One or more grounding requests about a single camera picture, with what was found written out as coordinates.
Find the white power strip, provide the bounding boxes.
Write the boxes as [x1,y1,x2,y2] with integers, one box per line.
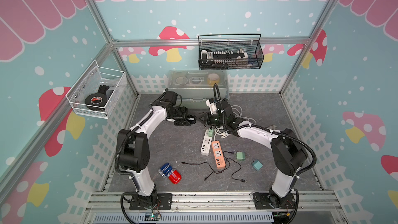
[201,134,212,156]

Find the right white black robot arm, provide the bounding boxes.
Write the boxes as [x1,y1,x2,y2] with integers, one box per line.
[202,84,317,208]

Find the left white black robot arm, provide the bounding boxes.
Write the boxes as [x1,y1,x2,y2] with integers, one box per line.
[115,89,197,208]

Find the red blue electric shaver case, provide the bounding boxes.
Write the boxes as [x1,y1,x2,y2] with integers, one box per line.
[158,163,182,184]

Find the translucent green storage box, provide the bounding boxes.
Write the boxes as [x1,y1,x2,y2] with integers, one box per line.
[168,70,230,109]

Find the yellow tape roll in box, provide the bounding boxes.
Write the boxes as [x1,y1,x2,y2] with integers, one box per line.
[207,73,220,86]

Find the green charger adapter with prongs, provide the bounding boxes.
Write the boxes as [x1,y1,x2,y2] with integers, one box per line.
[236,151,246,161]

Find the orange power strip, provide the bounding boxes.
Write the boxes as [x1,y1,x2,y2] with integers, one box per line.
[211,141,226,170]

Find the black power strip in basket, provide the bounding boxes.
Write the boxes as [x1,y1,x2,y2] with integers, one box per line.
[200,49,248,67]

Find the teal cube adapter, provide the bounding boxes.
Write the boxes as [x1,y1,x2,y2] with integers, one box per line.
[251,159,263,171]

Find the black electrical tape roll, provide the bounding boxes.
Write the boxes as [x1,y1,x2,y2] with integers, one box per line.
[85,93,107,111]

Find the white coiled power cord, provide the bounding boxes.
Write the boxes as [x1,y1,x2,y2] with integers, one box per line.
[214,105,277,140]

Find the long black usb cable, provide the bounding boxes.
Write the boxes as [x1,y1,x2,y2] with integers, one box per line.
[181,150,248,183]

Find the black wire mesh wall basket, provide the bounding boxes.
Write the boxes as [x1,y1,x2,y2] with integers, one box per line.
[198,34,264,71]

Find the white wire wall basket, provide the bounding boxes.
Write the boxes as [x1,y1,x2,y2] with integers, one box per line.
[66,61,127,119]

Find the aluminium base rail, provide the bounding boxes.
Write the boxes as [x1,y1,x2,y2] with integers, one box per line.
[80,191,349,224]

